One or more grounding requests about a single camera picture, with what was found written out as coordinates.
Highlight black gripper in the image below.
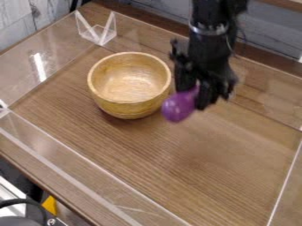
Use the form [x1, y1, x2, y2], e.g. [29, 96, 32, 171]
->
[170, 27, 238, 110]

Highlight purple toy eggplant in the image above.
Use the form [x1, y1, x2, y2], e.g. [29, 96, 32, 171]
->
[160, 87, 199, 123]

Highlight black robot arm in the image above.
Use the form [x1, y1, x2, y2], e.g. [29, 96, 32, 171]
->
[170, 0, 248, 110]

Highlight brown wooden bowl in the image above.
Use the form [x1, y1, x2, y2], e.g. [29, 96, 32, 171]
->
[87, 52, 172, 119]

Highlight yellow tag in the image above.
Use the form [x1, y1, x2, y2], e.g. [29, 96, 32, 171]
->
[41, 196, 57, 215]

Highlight clear acrylic corner bracket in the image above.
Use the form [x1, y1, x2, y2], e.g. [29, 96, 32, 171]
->
[75, 11, 116, 46]

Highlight clear acrylic tray wall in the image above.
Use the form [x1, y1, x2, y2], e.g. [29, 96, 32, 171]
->
[0, 107, 191, 226]

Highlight black cable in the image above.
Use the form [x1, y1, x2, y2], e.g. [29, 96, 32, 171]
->
[0, 197, 45, 226]

